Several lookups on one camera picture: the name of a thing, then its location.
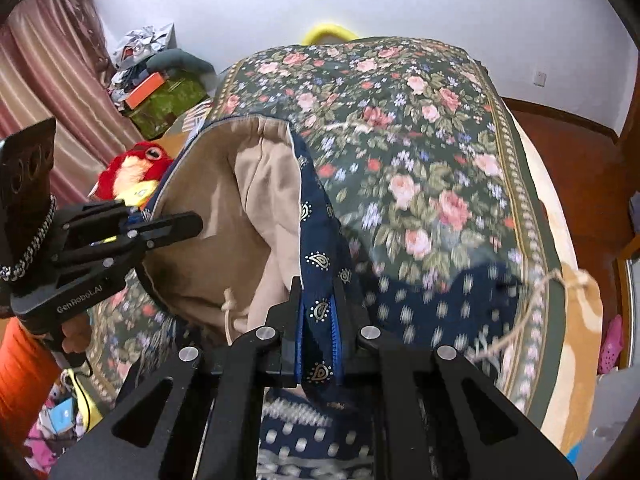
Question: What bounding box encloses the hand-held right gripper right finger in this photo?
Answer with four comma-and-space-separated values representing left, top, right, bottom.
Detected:
332, 280, 578, 480

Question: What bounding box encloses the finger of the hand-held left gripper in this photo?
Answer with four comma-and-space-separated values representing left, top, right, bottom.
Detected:
56, 200, 151, 241
59, 212, 204, 281

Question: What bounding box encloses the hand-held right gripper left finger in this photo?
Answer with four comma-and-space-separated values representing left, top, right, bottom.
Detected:
50, 277, 306, 480

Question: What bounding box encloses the navy patterned hooded garment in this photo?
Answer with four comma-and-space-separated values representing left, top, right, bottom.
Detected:
132, 112, 551, 480

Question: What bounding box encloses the person's left hand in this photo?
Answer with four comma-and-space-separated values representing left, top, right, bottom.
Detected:
59, 311, 93, 356

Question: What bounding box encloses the yellow cloth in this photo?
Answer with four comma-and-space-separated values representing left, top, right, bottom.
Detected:
117, 182, 161, 209

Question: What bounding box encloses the red plush toy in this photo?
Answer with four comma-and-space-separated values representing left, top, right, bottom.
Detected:
95, 142, 176, 201

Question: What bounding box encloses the striped patterned cloth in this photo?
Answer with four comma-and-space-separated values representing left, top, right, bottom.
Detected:
182, 102, 216, 134

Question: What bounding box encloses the striped pink curtain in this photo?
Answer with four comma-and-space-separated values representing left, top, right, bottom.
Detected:
0, 0, 147, 207

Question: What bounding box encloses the green patterned box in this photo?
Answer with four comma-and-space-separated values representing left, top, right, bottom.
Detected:
127, 77, 211, 141

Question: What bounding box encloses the orange box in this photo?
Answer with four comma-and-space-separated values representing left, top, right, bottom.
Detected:
124, 72, 166, 110

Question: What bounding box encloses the floral bed blanket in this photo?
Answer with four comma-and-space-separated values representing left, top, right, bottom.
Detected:
87, 35, 568, 427

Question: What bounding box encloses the beige fleece blanket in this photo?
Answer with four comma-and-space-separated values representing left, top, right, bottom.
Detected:
510, 110, 604, 456

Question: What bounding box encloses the pink slipper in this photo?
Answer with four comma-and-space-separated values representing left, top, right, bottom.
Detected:
597, 315, 626, 374

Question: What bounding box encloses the braided cord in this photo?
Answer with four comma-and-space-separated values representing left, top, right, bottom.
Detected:
0, 195, 57, 281

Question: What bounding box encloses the yellow ring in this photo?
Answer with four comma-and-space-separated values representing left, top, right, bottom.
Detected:
302, 22, 361, 46

